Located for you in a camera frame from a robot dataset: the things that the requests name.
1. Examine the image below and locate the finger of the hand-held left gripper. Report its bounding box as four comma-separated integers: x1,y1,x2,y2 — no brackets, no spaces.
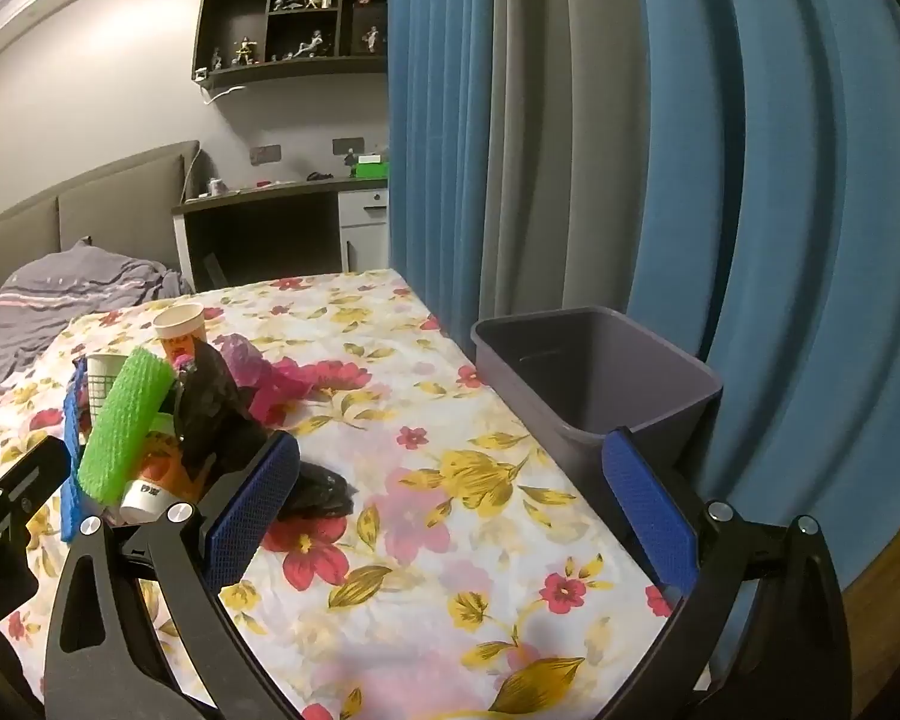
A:
0,435,72,563

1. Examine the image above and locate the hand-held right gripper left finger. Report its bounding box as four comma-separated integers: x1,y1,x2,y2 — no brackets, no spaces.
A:
43,431,305,720

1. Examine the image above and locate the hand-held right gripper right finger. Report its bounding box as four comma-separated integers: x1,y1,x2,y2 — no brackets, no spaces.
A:
596,426,852,720

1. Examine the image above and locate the green mesh roll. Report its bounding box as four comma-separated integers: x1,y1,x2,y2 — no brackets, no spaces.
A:
77,347,177,505

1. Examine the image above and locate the black plastic bag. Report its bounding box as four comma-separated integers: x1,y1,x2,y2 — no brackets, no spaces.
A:
171,340,355,522

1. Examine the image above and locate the white grid paper cup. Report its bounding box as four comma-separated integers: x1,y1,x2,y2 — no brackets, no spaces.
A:
86,352,132,421

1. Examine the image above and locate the pink plastic bag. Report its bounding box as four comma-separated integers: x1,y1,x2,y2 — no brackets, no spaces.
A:
216,333,372,427

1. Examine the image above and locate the grey plastic bin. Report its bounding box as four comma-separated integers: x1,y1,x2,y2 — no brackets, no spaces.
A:
470,306,725,541

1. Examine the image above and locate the paper cup with orange print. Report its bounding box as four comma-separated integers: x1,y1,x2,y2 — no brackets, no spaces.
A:
152,302,207,361

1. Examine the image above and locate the grey striped duvet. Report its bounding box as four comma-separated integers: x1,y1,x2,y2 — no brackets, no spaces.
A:
0,238,192,421

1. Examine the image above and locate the dark desk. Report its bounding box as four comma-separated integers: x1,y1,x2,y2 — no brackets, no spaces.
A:
171,178,391,292

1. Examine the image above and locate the grey upholstered headboard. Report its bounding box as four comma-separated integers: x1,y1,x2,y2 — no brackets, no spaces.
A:
0,140,202,293

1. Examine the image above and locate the white drawer cabinet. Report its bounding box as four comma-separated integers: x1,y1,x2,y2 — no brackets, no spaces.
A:
337,189,391,272

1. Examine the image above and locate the blue and grey curtain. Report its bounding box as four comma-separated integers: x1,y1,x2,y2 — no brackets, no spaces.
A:
386,0,900,616

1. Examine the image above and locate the row of shelf figurines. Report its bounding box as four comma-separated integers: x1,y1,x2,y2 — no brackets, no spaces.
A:
208,0,385,67

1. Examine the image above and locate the dark wall shelf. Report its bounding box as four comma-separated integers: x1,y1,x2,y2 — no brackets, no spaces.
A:
191,0,389,89

